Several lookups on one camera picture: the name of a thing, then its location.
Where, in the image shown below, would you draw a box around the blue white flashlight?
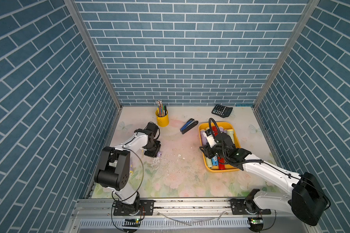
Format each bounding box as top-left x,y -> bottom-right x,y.
212,156 -> 219,167

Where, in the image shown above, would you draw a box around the small red flashlight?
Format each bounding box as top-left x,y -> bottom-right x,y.
218,157 -> 226,170

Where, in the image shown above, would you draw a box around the yellow plastic tray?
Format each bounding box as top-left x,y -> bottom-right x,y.
198,121 -> 241,173

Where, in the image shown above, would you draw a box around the green flashlight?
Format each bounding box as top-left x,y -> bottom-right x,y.
227,129 -> 235,144
204,157 -> 213,169

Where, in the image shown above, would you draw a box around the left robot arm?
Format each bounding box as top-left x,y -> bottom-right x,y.
94,122 -> 161,215

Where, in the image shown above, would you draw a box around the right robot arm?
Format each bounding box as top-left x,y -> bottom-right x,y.
200,136 -> 331,226

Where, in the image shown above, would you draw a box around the yellow pen cup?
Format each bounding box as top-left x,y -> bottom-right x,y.
156,110 -> 169,127

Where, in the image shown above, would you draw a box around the black calculator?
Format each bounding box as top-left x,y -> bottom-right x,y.
212,104 -> 233,118

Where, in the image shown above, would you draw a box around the pens in cup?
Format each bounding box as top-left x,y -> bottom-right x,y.
156,100 -> 168,117

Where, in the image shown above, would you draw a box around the blue black stapler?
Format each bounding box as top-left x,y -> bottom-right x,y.
180,118 -> 198,134

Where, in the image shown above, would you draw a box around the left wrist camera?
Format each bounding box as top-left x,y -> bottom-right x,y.
145,122 -> 159,137

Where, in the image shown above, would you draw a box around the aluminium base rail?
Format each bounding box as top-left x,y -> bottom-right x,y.
65,198 -> 321,233

